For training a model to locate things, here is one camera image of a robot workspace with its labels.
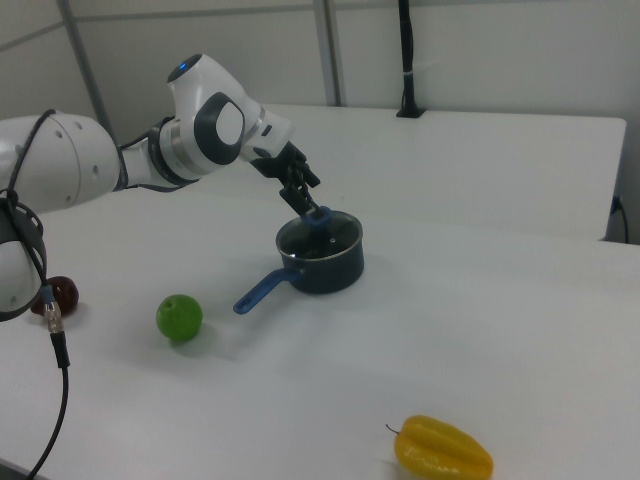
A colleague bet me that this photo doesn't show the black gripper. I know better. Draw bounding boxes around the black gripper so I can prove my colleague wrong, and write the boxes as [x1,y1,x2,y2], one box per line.
[251,142,326,218]

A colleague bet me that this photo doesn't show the yellow starfruit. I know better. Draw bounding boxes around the yellow starfruit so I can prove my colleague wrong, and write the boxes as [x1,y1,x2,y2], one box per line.
[385,414,495,480]

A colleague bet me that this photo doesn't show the dark red apple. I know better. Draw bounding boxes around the dark red apple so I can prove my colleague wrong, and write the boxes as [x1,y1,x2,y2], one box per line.
[30,275,80,317]

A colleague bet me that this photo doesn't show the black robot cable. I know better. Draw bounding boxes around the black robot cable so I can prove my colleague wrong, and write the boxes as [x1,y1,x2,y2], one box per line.
[0,108,74,480]

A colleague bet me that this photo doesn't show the glass lid with blue knob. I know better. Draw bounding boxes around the glass lid with blue knob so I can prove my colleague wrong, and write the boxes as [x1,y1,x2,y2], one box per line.
[276,204,362,262]

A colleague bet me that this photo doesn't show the black pole with white band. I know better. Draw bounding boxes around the black pole with white band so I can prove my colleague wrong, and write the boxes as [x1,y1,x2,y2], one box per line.
[396,0,427,119]

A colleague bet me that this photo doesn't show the black cable at table edge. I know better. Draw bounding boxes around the black cable at table edge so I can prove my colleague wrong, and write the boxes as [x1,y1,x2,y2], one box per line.
[611,196,630,245]

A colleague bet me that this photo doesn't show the dark saucepan with blue handle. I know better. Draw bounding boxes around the dark saucepan with blue handle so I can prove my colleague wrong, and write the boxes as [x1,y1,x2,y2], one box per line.
[232,219,365,316]

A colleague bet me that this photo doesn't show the green apple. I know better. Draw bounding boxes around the green apple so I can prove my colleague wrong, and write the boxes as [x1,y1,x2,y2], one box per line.
[156,293,204,345]

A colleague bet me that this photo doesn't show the grey partition post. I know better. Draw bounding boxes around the grey partition post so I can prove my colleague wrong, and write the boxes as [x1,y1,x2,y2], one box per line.
[313,0,347,107]
[56,0,114,137]

